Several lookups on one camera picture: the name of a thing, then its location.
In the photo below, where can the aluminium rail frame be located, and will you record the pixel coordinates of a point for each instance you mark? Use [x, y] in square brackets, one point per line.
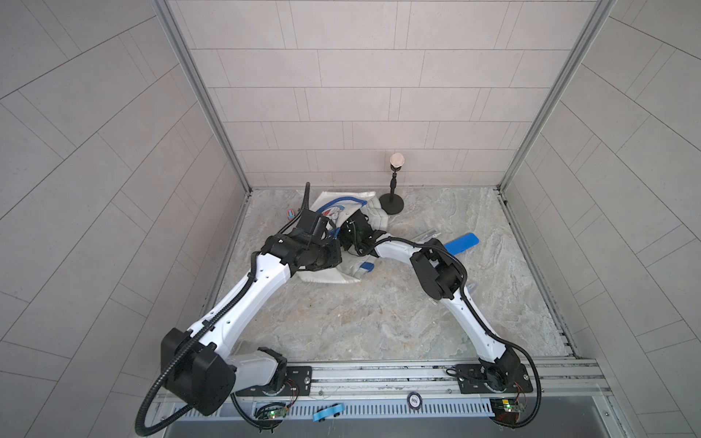
[379, 389]

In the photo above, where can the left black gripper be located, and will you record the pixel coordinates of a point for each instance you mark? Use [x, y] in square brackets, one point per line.
[335, 255]

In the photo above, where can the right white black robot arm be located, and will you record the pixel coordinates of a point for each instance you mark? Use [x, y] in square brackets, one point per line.
[503, 366]

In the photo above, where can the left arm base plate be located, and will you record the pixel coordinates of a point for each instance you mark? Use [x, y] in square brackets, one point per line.
[296, 382]

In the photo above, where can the left green circuit board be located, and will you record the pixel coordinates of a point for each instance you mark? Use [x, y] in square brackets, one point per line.
[271, 412]

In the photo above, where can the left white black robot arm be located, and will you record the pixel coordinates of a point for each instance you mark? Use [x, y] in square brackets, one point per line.
[196, 362]

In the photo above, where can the green circuit board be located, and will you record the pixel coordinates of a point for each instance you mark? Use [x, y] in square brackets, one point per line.
[507, 410]
[271, 412]

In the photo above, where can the black stand with round head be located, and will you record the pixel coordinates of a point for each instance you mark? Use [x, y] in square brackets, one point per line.
[391, 202]

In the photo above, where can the blue compass case lid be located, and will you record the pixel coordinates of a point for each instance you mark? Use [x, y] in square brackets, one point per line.
[461, 244]

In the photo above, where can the white canvas bag blue handles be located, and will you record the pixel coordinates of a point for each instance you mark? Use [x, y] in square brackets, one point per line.
[339, 206]

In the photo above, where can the right green circuit board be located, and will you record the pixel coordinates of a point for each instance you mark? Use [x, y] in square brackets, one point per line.
[507, 410]

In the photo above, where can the blue tape strip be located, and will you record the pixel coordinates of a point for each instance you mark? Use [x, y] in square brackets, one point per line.
[328, 412]

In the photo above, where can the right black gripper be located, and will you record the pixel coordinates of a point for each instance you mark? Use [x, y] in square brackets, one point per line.
[344, 224]

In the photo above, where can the round black white sticker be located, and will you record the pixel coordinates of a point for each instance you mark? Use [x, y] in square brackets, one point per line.
[414, 401]

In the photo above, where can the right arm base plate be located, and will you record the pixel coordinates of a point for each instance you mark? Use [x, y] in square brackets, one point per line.
[473, 379]

